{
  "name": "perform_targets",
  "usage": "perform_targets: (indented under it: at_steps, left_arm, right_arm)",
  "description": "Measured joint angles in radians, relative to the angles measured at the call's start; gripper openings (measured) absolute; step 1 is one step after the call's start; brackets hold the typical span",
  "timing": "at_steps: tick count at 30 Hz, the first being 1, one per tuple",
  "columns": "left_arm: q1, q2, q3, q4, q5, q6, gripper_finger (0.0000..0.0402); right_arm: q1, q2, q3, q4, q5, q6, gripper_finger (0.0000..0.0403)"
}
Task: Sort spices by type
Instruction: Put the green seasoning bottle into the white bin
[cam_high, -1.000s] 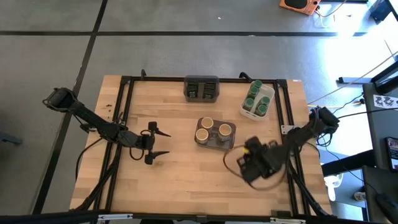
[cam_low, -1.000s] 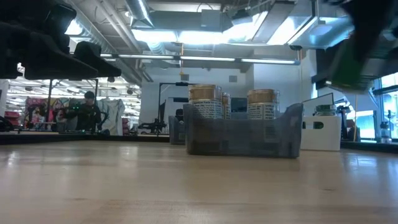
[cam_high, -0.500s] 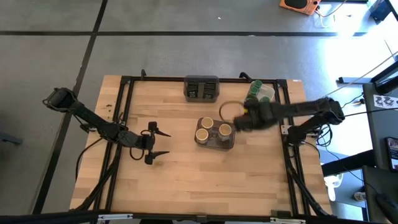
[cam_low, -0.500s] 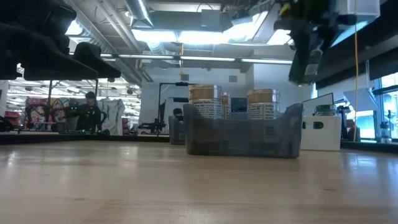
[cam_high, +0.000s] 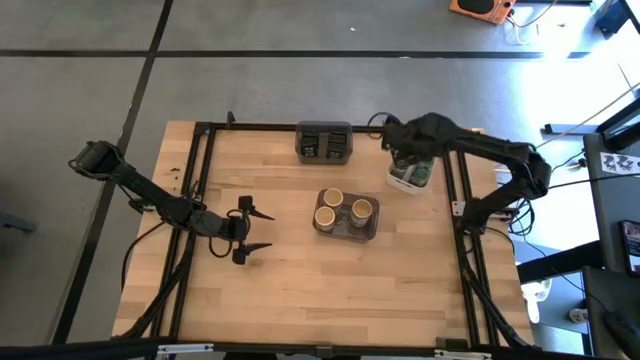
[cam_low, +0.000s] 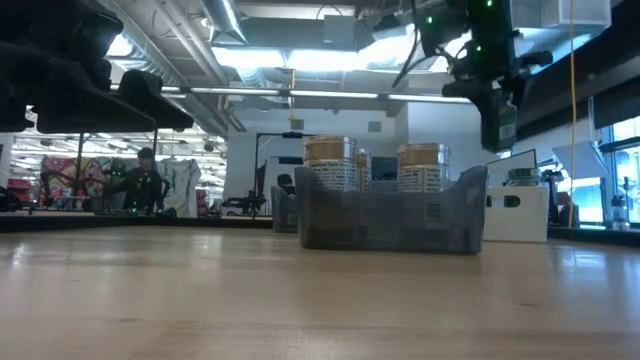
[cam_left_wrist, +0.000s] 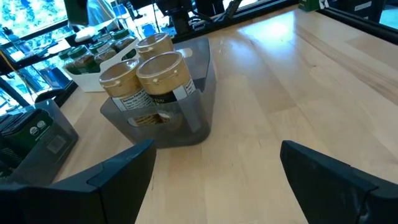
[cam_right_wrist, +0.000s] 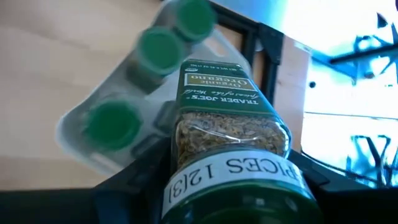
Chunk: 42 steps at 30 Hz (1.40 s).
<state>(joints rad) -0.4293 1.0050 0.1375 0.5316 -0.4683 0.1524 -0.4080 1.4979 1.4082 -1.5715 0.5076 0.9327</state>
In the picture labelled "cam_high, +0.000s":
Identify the dark blue box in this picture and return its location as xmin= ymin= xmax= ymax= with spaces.
xmin=593 ymin=0 xmax=632 ymax=36

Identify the white plastic bin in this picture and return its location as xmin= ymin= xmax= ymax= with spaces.
xmin=385 ymin=157 xmax=436 ymax=196

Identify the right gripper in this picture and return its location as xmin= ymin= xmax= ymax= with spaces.
xmin=382 ymin=112 xmax=442 ymax=165

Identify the black table beam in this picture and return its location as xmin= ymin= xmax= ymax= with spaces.
xmin=516 ymin=239 xmax=605 ymax=285

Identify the orange box with black disc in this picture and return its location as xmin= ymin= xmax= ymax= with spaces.
xmin=448 ymin=0 xmax=519 ymax=26

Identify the white plastic object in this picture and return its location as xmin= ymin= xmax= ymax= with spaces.
xmin=520 ymin=278 xmax=554 ymax=325

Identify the long pale cable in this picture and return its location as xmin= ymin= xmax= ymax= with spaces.
xmin=534 ymin=82 xmax=640 ymax=151

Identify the white floor cable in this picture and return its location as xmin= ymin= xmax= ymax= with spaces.
xmin=507 ymin=0 xmax=564 ymax=47

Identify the dark grey desk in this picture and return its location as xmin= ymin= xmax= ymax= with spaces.
xmin=582 ymin=132 xmax=640 ymax=274
xmin=582 ymin=264 xmax=640 ymax=360

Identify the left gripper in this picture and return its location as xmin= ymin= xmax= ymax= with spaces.
xmin=191 ymin=195 xmax=276 ymax=266

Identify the white sheet with black figures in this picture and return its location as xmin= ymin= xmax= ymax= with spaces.
xmin=599 ymin=151 xmax=640 ymax=177

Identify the black aluminium table frame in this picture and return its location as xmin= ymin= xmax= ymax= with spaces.
xmin=117 ymin=110 xmax=536 ymax=351

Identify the grey floor object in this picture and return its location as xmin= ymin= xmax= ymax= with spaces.
xmin=0 ymin=212 xmax=37 ymax=234

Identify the smoky grey plastic bin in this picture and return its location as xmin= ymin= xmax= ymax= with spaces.
xmin=295 ymin=120 xmax=354 ymax=166
xmin=311 ymin=188 xmax=381 ymax=244

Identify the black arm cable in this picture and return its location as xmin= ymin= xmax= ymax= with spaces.
xmin=120 ymin=219 xmax=169 ymax=294

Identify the silver bracket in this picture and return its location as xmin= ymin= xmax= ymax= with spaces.
xmin=432 ymin=348 xmax=494 ymax=360
xmin=156 ymin=342 xmax=215 ymax=357

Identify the black cable bundle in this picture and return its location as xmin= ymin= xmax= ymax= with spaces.
xmin=499 ymin=199 xmax=537 ymax=237

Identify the black tablet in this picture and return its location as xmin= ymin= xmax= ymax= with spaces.
xmin=618 ymin=219 xmax=640 ymax=279

